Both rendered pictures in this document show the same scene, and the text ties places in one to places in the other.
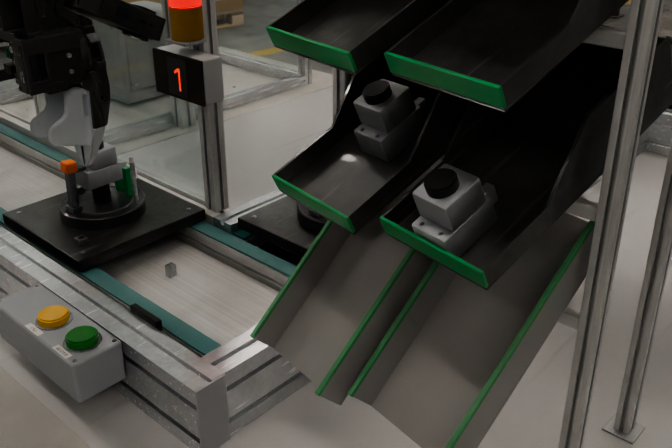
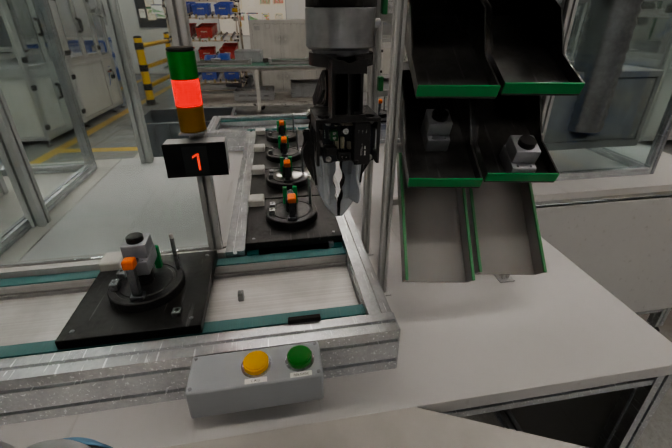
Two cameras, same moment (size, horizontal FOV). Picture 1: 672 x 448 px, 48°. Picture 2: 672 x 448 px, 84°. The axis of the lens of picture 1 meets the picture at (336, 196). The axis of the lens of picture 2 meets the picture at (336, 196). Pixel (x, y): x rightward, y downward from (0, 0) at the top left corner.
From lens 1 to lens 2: 0.79 m
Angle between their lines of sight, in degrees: 46
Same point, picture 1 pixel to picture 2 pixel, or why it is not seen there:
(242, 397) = not seen: hidden behind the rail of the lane
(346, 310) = (432, 239)
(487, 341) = (503, 216)
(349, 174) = (435, 164)
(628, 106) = not seen: hidden behind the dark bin
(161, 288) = (250, 308)
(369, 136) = (441, 139)
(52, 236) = (143, 325)
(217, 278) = (269, 283)
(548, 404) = not seen: hidden behind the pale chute
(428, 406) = (501, 256)
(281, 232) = (283, 237)
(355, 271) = (420, 219)
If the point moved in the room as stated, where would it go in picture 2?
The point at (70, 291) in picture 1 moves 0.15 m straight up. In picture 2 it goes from (228, 344) to (216, 273)
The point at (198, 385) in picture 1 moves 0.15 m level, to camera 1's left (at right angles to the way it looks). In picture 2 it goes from (394, 325) to (345, 383)
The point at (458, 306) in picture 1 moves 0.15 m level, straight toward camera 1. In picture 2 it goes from (478, 209) to (550, 237)
